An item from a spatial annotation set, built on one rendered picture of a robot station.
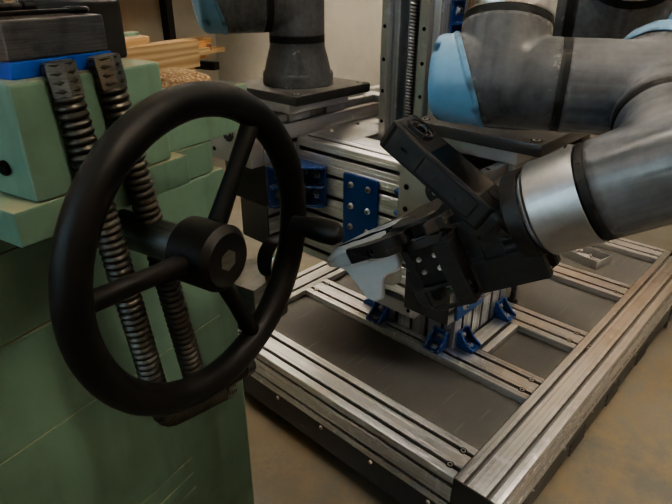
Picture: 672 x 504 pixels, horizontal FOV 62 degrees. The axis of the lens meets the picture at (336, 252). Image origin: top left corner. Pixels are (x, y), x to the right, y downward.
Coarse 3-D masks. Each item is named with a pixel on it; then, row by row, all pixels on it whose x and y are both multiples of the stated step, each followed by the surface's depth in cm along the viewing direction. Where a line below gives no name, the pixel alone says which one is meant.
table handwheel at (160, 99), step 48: (192, 96) 42; (240, 96) 46; (96, 144) 37; (144, 144) 39; (240, 144) 49; (288, 144) 53; (96, 192) 36; (288, 192) 57; (96, 240) 37; (144, 240) 50; (192, 240) 46; (240, 240) 48; (288, 240) 59; (48, 288) 37; (96, 288) 40; (144, 288) 43; (288, 288) 59; (96, 336) 39; (240, 336) 57; (96, 384) 40; (144, 384) 45; (192, 384) 50
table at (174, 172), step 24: (192, 120) 68; (216, 120) 71; (192, 144) 68; (168, 168) 53; (0, 192) 45; (120, 192) 49; (0, 216) 43; (24, 216) 42; (48, 216) 44; (24, 240) 43
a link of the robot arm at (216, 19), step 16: (192, 0) 111; (208, 0) 104; (224, 0) 105; (240, 0) 105; (256, 0) 106; (208, 16) 105; (224, 16) 106; (240, 16) 107; (256, 16) 108; (208, 32) 110; (224, 32) 110; (240, 32) 112; (256, 32) 113
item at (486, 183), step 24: (408, 120) 46; (384, 144) 47; (408, 144) 45; (432, 144) 46; (408, 168) 46; (432, 168) 45; (456, 168) 45; (456, 192) 45; (480, 192) 45; (480, 216) 44
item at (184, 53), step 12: (132, 48) 76; (144, 48) 78; (156, 48) 79; (168, 48) 81; (180, 48) 83; (192, 48) 85; (156, 60) 80; (168, 60) 82; (180, 60) 84; (192, 60) 86
